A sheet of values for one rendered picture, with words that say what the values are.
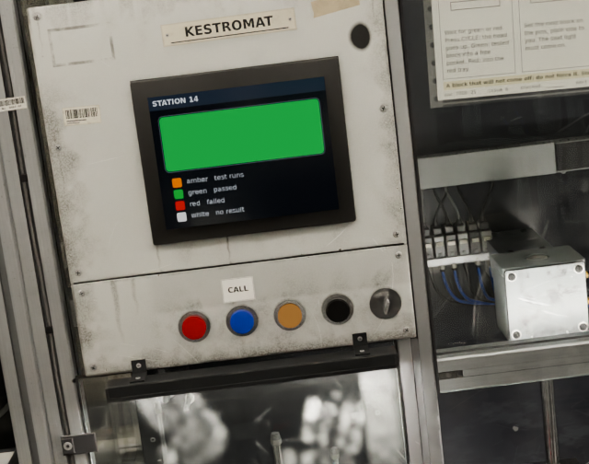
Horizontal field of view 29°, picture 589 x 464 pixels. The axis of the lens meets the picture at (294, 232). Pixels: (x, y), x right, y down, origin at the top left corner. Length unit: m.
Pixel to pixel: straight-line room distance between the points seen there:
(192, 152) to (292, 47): 0.17
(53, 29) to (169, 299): 0.35
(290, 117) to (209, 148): 0.10
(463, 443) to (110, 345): 0.75
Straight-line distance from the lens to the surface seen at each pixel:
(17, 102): 1.44
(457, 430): 1.99
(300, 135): 1.38
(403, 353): 1.48
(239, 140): 1.38
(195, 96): 1.38
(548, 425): 1.77
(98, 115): 1.41
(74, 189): 1.43
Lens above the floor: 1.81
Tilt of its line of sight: 12 degrees down
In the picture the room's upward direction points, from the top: 7 degrees counter-clockwise
